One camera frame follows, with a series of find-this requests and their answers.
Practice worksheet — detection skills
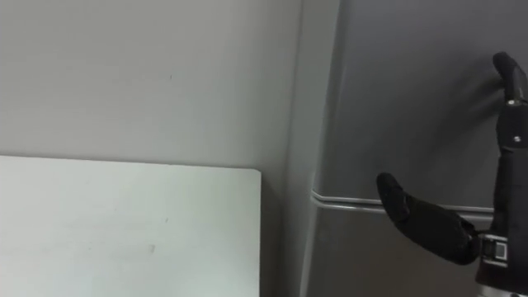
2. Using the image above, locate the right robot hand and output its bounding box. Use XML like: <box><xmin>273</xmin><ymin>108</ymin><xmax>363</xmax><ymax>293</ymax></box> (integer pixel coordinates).
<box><xmin>375</xmin><ymin>51</ymin><xmax>528</xmax><ymax>296</ymax></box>

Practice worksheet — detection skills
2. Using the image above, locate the grey fridge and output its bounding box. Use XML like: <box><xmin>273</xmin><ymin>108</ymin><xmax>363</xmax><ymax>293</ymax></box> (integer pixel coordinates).
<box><xmin>299</xmin><ymin>0</ymin><xmax>528</xmax><ymax>297</ymax></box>

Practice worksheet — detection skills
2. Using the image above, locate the white table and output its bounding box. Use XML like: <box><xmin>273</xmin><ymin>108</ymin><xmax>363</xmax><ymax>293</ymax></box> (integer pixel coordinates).
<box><xmin>0</xmin><ymin>155</ymin><xmax>262</xmax><ymax>297</ymax></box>

